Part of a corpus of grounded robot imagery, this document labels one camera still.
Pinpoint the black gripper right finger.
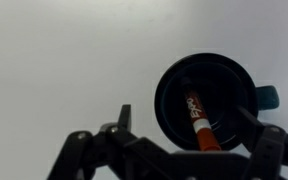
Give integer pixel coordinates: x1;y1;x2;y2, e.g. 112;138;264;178
235;105;288;180

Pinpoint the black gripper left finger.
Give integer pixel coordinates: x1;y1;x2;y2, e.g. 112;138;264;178
47;104;172;180

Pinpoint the red Expo marker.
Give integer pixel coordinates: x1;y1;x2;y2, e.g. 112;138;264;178
179;77;223;152

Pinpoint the dark teal enamel mug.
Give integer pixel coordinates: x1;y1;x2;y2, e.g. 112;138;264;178
154;52;281;152

